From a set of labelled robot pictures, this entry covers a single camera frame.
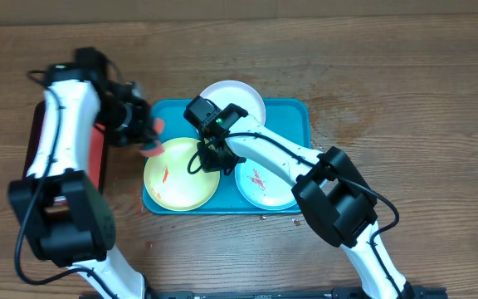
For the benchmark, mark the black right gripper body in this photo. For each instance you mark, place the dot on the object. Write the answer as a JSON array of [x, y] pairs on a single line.
[[221, 161]]

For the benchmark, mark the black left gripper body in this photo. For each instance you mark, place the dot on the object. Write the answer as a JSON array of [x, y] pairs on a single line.
[[128, 123]]

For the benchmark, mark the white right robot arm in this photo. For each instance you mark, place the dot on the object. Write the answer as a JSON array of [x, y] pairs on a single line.
[[332, 195]]

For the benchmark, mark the yellow plate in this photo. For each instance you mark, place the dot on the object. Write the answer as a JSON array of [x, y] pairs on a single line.
[[168, 182]]

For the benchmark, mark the light blue plate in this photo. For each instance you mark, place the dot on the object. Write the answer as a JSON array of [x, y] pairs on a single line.
[[263, 189]]

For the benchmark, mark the orange sponge with green pad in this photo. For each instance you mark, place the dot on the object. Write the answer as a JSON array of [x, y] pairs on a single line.
[[152, 145]]

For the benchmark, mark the black tray with red liquid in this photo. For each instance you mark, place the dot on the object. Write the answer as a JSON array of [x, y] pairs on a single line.
[[97, 156]]

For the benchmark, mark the blue plastic tray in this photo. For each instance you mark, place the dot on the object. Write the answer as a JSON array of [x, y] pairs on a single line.
[[285, 116]]

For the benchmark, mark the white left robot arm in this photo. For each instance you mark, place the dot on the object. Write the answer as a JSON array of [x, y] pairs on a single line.
[[66, 226]]

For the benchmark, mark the white plate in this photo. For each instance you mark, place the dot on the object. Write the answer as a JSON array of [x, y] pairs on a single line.
[[223, 93]]

